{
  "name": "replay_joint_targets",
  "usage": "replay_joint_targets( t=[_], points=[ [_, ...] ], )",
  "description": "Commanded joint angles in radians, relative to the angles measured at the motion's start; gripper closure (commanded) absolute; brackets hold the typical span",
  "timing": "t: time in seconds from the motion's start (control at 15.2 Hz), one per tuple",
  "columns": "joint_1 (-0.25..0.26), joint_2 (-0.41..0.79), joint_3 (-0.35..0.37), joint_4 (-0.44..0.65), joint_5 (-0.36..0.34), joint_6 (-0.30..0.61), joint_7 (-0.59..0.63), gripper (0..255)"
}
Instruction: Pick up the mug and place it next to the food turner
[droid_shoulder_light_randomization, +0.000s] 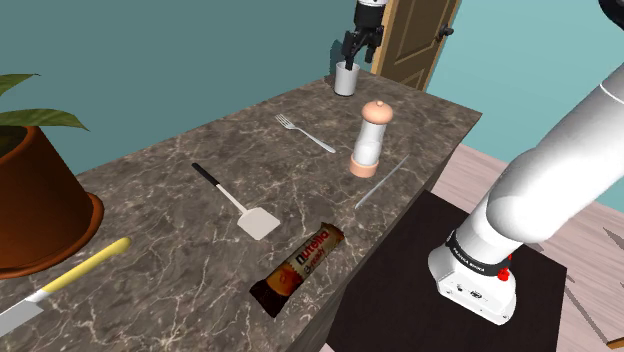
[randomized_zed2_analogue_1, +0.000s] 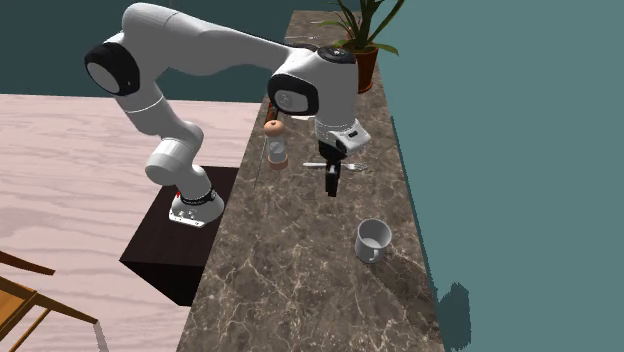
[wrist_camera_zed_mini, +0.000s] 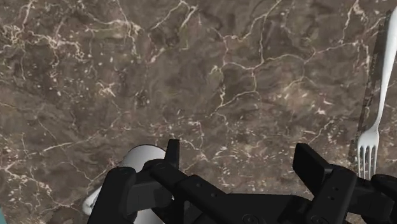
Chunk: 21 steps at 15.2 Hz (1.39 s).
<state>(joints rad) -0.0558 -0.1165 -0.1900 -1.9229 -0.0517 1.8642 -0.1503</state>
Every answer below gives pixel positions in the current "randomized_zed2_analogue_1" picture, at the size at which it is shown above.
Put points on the white mug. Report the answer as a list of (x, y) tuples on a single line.
[(366, 248)]

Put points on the glass mill with wooden top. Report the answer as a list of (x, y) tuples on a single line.
[(277, 148)]

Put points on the silver fork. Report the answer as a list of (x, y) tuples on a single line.
[(314, 165)]

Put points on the green plant in brown pot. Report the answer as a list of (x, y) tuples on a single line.
[(365, 58)]

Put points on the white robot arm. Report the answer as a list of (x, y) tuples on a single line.
[(195, 44)]

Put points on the wooden chair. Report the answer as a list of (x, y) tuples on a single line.
[(22, 302)]

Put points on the dark robot stand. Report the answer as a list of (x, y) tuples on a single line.
[(170, 248)]

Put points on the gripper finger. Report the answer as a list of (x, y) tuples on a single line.
[(329, 179), (336, 185)]

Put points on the silver cutlery piece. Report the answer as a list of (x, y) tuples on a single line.
[(302, 37)]

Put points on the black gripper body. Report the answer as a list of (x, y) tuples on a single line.
[(331, 152)]

